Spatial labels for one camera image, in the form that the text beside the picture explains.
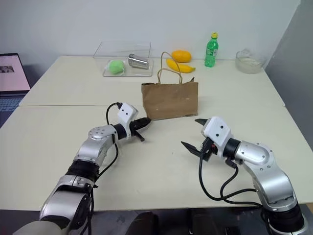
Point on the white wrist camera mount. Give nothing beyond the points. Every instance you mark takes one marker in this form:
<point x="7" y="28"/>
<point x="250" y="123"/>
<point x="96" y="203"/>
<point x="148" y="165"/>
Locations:
<point x="126" y="113"/>
<point x="217" y="132"/>

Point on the clear glass bowl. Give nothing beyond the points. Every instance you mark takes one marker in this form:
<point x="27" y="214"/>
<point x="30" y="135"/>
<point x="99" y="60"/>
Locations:
<point x="249" y="64"/>

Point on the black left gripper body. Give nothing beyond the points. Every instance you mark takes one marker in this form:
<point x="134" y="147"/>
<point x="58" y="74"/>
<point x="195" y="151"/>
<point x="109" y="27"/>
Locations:
<point x="135" y="126"/>

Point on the yellow banana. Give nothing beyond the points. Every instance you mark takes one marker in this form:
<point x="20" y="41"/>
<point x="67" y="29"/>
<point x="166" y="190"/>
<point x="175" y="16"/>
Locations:
<point x="179" y="66"/>

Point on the dark rounded shape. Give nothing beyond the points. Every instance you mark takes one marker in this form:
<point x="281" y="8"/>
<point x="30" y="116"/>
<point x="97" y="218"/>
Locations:
<point x="144" y="224"/>

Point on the brown paper bag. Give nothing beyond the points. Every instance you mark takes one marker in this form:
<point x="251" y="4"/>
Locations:
<point x="171" y="100"/>

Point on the green plastic soda bottle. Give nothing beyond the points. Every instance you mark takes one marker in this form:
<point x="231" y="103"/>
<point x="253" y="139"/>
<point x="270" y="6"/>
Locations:
<point x="211" y="52"/>

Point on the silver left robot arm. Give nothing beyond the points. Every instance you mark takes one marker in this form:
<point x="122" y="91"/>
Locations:
<point x="97" y="147"/>

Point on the silver metal cup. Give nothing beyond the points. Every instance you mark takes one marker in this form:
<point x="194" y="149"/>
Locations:
<point x="138" y="62"/>

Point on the yellow orange mango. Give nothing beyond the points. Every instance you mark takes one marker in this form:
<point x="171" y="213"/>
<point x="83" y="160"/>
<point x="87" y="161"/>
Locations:
<point x="181" y="56"/>

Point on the clear plastic box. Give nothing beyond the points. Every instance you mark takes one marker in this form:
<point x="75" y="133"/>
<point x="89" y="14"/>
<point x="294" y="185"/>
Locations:
<point x="144" y="72"/>

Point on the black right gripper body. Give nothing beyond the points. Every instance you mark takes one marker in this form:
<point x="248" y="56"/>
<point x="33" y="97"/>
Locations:
<point x="209" y="150"/>

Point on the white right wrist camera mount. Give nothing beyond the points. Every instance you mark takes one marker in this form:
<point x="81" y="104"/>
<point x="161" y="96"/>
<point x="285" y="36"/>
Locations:
<point x="217" y="132"/>

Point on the green round ball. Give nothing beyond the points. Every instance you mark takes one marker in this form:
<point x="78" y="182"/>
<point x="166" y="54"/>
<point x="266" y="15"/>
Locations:
<point x="116" y="66"/>

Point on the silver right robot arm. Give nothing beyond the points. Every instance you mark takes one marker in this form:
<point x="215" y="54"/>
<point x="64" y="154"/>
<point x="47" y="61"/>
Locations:
<point x="266" y="166"/>

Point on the open laptop computer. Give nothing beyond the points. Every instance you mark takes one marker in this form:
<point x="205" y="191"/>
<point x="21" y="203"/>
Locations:
<point x="12" y="73"/>

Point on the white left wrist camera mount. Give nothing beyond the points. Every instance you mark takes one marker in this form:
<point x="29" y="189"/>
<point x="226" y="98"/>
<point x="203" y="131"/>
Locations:
<point x="126" y="113"/>

